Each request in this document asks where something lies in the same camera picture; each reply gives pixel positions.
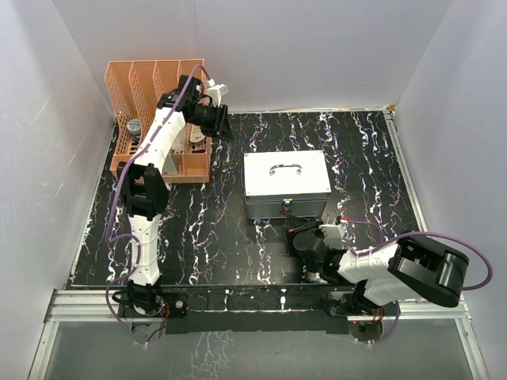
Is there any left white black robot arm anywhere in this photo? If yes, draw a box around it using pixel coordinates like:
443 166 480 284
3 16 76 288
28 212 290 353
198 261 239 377
118 75 232 316

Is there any white medicine box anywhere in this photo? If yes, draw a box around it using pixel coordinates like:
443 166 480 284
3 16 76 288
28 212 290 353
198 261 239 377
162 154 179 175

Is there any grey metal medicine case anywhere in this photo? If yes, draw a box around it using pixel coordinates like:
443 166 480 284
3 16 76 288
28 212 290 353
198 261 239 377
244 150 331 220

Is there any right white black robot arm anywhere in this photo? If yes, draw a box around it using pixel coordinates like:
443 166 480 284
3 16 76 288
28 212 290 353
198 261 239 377
285 216 469 314

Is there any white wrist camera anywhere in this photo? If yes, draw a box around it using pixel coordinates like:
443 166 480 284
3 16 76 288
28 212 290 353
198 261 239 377
318 217 349 249
204 79 229 106

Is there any round blue tin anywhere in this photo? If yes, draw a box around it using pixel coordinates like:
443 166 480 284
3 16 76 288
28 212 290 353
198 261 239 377
126 119 142 144

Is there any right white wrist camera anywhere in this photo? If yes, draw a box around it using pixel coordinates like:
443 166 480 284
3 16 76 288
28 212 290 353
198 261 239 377
318 217 349 249

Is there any aluminium frame rail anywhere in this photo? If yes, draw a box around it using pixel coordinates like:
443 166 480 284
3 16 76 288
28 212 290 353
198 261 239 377
32 110 488 379

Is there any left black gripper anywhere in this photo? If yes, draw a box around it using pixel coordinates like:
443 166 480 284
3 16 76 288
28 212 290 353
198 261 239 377
189 103 234 142

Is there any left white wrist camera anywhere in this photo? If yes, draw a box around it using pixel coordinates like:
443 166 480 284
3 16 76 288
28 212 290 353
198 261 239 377
204 79 229 106

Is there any orange plastic file organizer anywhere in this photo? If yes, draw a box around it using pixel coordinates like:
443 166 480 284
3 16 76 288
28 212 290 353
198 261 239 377
105 59 212 184

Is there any pink oval blister pack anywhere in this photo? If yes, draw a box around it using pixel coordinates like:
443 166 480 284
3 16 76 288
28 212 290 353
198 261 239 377
189 125 206 144

